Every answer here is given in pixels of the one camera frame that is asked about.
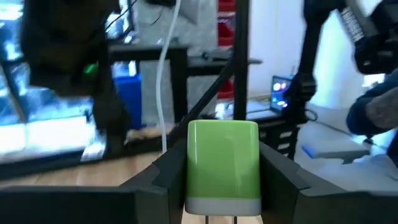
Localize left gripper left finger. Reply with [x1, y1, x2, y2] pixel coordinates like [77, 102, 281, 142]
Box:
[0, 138, 187, 224]

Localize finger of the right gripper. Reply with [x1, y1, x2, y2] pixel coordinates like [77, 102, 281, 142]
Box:
[92, 90, 133, 131]

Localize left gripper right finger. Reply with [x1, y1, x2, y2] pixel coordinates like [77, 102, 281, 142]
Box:
[259, 141, 398, 224]

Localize green USB wall charger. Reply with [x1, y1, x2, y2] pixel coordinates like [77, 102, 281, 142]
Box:
[184, 119, 262, 224]

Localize blue bin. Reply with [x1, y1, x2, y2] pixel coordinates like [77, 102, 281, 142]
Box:
[113, 73, 142, 130]

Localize black desk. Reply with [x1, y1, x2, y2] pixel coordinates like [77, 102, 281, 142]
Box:
[107, 43, 262, 125]

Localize person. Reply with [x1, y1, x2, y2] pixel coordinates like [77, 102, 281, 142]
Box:
[346, 68, 398, 138]

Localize laptop with lit screen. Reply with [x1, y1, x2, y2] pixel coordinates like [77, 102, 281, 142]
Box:
[269, 74, 295, 113]

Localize black aluminium table frame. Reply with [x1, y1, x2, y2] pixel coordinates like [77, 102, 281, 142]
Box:
[0, 0, 252, 181]

